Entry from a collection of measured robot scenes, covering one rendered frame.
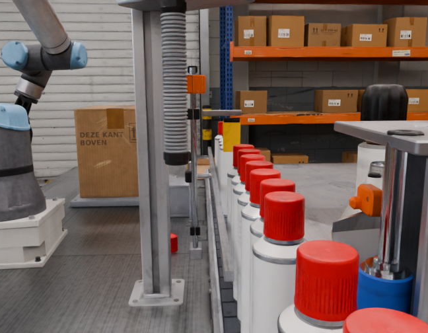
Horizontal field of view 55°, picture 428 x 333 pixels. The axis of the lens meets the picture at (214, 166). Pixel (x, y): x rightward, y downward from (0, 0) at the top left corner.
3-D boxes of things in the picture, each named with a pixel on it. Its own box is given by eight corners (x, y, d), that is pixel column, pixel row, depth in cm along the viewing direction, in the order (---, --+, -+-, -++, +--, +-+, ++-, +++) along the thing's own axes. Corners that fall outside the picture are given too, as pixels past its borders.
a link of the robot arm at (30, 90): (21, 77, 130) (46, 88, 133) (14, 90, 130) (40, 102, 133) (19, 77, 123) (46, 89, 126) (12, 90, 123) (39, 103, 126)
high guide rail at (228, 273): (234, 281, 48) (234, 270, 48) (224, 282, 48) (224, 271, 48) (211, 150, 154) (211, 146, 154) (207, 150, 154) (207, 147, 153)
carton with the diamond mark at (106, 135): (158, 196, 125) (155, 108, 121) (79, 198, 125) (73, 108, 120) (166, 176, 155) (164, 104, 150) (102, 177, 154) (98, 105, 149)
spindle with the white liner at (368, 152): (407, 243, 78) (421, 83, 73) (361, 244, 78) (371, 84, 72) (386, 227, 87) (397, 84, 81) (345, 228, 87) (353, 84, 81)
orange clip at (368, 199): (384, 218, 31) (386, 191, 31) (359, 219, 31) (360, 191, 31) (368, 207, 34) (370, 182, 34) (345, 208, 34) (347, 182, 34)
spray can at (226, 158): (242, 217, 95) (243, 129, 91) (220, 217, 94) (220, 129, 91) (240, 211, 100) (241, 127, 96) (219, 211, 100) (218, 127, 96)
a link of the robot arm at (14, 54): (36, 37, 112) (55, 49, 123) (-3, 39, 113) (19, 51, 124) (37, 66, 112) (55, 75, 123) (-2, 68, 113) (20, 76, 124)
